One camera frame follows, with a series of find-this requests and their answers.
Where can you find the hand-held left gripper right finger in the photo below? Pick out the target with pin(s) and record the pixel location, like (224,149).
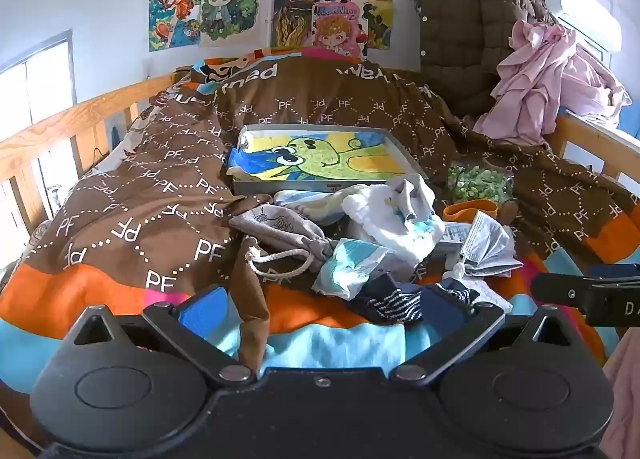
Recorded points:
(445,314)

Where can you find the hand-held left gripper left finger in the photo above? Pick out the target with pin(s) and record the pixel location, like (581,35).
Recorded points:
(202,311)

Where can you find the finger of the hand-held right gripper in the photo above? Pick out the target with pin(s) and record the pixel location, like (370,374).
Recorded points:
(560,289)

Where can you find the navy striped sock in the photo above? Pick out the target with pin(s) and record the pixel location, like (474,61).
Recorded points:
(390,304)

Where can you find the grey face mask stack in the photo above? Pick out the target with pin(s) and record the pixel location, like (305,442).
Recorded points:
(492,244)

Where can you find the orange cup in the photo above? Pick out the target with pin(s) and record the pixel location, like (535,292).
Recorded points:
(467,211)

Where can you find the blue face mask pack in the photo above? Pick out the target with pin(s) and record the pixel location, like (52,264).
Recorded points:
(350,264)

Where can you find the white blue printed cloth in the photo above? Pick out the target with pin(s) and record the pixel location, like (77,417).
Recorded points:
(385,224)

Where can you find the yellow blue striped towel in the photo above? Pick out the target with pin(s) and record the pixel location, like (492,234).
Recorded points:
(310,204)

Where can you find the grey shallow box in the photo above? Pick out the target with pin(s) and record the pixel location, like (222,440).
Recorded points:
(320,159)

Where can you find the small white cloth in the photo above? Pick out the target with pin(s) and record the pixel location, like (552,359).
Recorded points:
(482,291)

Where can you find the person's pink clothing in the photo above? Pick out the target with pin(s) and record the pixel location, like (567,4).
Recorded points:
(625,389)

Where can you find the brown printed duvet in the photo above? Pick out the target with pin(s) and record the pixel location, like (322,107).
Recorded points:
(165,179)

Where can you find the green creature painting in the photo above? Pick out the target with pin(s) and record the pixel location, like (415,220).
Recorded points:
(320,156)

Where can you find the pink garment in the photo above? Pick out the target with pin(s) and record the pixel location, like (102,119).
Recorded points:
(540,79)

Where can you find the brown quilted jacket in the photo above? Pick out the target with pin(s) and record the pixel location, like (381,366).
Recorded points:
(465,39)

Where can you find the white air conditioner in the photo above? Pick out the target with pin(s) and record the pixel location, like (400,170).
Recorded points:
(582,9)

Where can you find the bright window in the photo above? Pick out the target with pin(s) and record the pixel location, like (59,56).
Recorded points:
(35,84)

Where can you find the pink framed cartoon poster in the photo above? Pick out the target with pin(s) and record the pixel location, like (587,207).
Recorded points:
(340,31)

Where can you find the dark blue swirl painting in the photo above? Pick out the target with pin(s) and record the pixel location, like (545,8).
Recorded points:
(295,9)

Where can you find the orange-haired girl wall poster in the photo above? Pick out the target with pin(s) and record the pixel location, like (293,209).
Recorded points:
(172,9)

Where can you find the blond figure wall poster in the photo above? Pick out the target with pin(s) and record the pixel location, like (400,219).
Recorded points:
(230,6)

